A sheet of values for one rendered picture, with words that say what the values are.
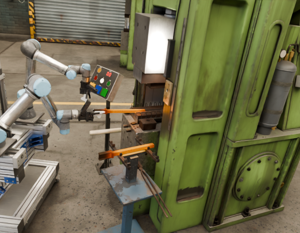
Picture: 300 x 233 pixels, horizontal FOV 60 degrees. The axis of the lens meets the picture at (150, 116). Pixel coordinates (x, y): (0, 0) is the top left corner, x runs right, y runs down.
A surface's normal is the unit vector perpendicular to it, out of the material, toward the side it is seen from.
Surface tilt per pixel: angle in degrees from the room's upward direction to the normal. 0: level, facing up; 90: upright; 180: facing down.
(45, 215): 0
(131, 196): 0
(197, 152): 90
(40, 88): 85
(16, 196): 0
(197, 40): 89
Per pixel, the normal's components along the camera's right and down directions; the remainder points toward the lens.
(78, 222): 0.11, -0.90
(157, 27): 0.38, 0.43
